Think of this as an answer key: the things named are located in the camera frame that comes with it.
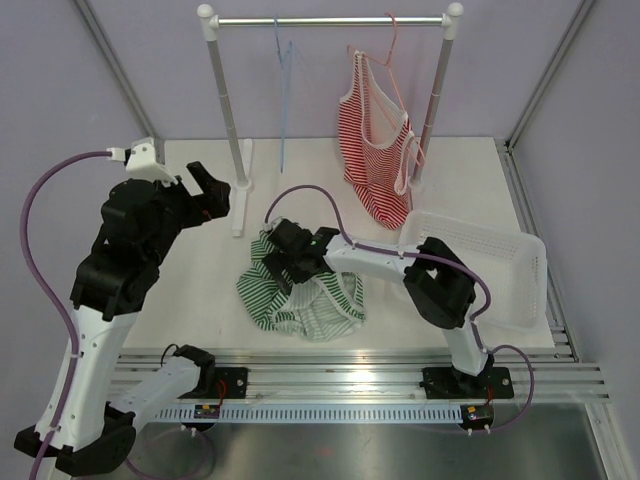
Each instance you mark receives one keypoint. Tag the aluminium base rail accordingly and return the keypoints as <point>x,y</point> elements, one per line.
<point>395,379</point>

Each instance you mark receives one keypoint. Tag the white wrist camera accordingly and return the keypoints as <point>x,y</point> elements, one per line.
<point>277,225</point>
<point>144,160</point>

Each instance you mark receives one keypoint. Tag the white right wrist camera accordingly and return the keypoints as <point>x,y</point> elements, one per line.
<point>277,225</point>

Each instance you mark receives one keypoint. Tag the white slotted cable duct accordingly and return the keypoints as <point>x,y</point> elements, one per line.
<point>312,414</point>

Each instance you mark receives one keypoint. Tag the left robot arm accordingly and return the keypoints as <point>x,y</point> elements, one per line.
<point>80,429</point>

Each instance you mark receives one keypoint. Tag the white plastic basket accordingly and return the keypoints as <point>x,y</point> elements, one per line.
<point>512,264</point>

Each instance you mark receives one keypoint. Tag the green striped tank top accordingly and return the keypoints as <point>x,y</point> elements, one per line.
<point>325,308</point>

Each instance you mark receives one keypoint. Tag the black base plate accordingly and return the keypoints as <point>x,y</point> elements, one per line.
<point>447,383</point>
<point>222,382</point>

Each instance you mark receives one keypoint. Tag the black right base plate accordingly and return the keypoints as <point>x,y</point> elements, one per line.
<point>447,383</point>

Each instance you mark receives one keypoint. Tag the red striped tank top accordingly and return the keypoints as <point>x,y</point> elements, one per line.
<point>376,143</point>

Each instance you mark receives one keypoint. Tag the white and silver clothes rack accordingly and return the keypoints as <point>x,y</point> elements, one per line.
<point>242,151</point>

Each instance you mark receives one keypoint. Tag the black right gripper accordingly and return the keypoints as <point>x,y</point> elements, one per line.
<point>276,261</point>

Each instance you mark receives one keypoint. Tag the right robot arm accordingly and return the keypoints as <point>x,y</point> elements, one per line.
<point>444,291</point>

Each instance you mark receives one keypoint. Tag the pink wire hanger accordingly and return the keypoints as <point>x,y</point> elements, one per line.
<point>394,75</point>

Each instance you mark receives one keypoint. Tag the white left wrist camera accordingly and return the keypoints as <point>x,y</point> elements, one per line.
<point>144,160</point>

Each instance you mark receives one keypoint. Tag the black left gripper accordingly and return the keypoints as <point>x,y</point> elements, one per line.
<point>211,203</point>

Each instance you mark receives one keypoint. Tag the blue wire hanger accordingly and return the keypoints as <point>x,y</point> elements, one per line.
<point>285,59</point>

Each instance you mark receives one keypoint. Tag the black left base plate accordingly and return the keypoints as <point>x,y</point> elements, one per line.
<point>222,382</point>

